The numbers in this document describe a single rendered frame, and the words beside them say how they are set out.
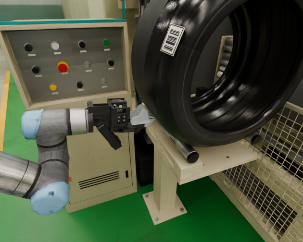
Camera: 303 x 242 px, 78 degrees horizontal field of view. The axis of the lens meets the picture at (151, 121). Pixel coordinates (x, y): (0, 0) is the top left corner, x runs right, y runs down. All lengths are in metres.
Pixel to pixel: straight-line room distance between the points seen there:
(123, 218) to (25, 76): 1.12
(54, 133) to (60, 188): 0.14
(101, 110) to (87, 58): 0.58
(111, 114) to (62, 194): 0.22
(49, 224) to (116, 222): 0.48
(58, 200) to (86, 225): 1.12
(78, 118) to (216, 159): 0.55
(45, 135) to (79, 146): 0.71
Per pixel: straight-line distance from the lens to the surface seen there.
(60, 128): 0.53
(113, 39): 1.07
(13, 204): 1.94
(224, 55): 1.16
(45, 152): 0.57
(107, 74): 1.10
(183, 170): 0.67
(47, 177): 0.48
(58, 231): 1.64
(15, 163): 0.47
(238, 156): 0.86
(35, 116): 0.54
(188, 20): 0.45
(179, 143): 0.68
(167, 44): 0.44
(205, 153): 0.83
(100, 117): 0.55
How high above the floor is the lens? 1.33
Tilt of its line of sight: 32 degrees down
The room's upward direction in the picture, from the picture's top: straight up
